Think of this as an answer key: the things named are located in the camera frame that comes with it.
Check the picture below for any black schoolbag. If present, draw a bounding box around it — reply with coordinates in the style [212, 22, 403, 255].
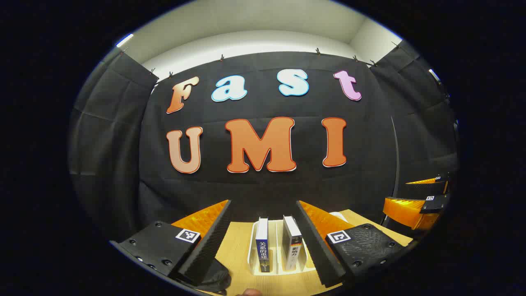
[177, 258, 232, 294]

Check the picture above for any grey portrait cover book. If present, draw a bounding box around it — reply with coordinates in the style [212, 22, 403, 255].
[282, 215, 304, 271]

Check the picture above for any white bookshelf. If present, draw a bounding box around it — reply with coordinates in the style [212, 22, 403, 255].
[247, 212, 350, 276]

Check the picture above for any blue cover book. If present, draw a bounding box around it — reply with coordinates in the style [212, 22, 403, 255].
[255, 218, 273, 273]

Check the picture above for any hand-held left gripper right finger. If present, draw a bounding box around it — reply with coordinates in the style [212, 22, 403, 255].
[296, 201, 411, 288]

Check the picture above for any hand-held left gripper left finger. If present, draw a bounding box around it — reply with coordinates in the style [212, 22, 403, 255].
[110, 200, 232, 287]

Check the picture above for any row of small cloth clips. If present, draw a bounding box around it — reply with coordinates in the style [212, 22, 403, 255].
[119, 40, 401, 81]

